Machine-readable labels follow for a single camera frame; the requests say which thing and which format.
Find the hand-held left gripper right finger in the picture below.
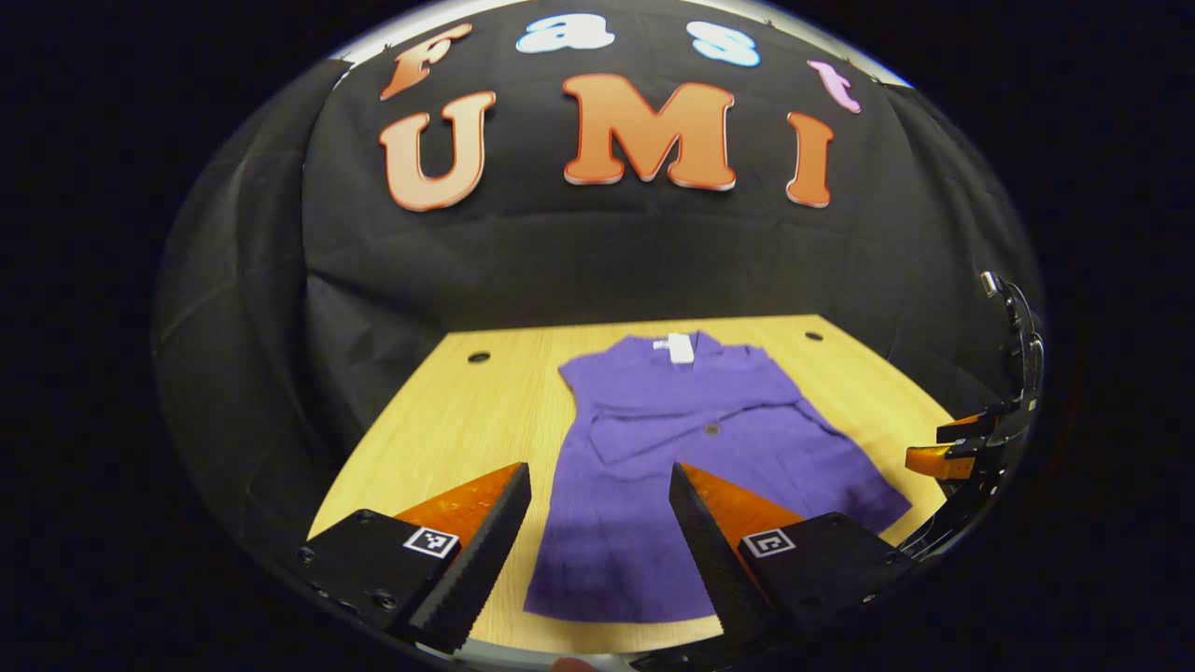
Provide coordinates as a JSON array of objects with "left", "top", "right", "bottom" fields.
[{"left": 668, "top": 462, "right": 921, "bottom": 654}]

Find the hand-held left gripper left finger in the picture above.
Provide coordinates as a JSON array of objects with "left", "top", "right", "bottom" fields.
[{"left": 297, "top": 462, "right": 533, "bottom": 654}]

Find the purple shirt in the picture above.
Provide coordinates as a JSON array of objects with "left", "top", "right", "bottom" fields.
[{"left": 523, "top": 331, "right": 914, "bottom": 624}]

